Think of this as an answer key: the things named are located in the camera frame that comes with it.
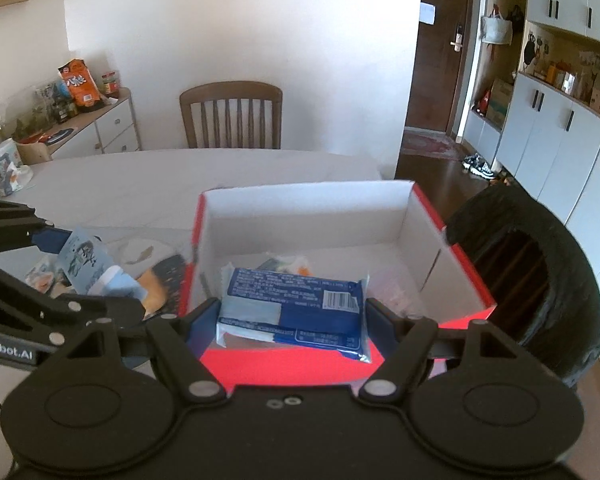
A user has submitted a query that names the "blue wet wipes pack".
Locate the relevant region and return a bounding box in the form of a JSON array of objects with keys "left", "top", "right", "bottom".
[{"left": 215, "top": 264, "right": 372, "bottom": 363}]

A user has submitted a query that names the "white sideboard cabinet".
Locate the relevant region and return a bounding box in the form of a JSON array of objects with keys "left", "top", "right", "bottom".
[{"left": 17, "top": 87, "right": 142, "bottom": 165}]

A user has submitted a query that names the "orange snack bag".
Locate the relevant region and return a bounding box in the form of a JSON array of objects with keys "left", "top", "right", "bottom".
[{"left": 58, "top": 58, "right": 105, "bottom": 113}]

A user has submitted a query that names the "brown wooden door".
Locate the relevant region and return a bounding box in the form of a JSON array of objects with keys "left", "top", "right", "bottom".
[{"left": 405, "top": 0, "right": 472, "bottom": 133}]

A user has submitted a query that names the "white grey wall cabinet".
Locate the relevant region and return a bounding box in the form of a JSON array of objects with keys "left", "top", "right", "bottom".
[{"left": 464, "top": 0, "right": 600, "bottom": 272}]

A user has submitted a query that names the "red white cardboard box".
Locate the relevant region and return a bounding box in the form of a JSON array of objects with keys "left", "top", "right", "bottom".
[{"left": 177, "top": 179, "right": 499, "bottom": 389}]

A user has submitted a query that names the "white hanging tote bag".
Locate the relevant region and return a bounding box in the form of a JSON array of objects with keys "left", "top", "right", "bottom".
[{"left": 480, "top": 4, "right": 513, "bottom": 46}]

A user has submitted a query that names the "clear orange snack packet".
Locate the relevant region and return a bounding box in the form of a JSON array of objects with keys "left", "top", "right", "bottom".
[{"left": 24, "top": 255, "right": 76, "bottom": 298}]

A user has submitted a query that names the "light blue tissue packet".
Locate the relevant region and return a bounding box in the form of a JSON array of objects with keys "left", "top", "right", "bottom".
[{"left": 57, "top": 228, "right": 147, "bottom": 301}]

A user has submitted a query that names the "brown wooden chair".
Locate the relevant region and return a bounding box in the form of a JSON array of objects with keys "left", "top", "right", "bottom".
[{"left": 180, "top": 80, "right": 284, "bottom": 150}]

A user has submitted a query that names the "red lidded jar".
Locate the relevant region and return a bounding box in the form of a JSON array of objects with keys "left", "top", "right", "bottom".
[{"left": 102, "top": 70, "right": 120, "bottom": 99}]

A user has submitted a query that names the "small white printed bag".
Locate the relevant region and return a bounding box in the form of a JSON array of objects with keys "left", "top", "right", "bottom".
[{"left": 0, "top": 139, "right": 33, "bottom": 197}]

